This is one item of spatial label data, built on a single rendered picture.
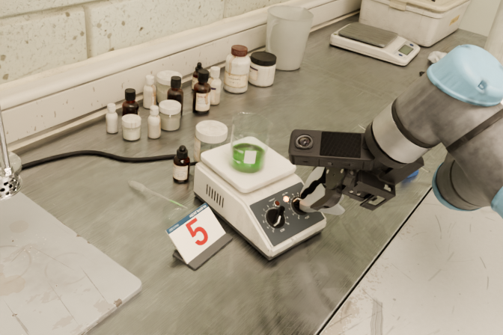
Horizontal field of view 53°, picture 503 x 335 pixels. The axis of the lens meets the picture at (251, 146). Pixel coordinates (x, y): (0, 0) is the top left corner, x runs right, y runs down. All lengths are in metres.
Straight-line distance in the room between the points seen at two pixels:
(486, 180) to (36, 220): 0.62
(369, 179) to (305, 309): 0.20
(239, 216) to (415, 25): 1.20
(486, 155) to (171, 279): 0.44
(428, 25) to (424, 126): 1.23
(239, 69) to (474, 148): 0.75
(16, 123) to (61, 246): 0.30
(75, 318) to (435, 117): 0.49
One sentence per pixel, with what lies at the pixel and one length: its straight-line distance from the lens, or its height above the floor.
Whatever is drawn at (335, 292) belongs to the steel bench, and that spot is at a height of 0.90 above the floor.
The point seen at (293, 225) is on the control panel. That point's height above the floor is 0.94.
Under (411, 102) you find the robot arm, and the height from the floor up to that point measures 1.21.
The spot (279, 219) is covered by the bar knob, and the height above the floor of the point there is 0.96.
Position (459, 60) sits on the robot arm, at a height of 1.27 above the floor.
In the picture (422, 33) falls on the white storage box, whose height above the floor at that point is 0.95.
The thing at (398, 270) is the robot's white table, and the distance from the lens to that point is 0.83.
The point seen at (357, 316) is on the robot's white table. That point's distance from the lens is 0.74.
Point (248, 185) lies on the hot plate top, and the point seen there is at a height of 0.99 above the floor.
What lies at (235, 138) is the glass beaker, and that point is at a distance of 0.77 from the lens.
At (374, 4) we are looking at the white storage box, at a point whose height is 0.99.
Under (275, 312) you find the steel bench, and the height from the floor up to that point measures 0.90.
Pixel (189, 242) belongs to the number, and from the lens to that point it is 0.77.
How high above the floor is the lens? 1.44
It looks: 32 degrees down
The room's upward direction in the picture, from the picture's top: 8 degrees clockwise
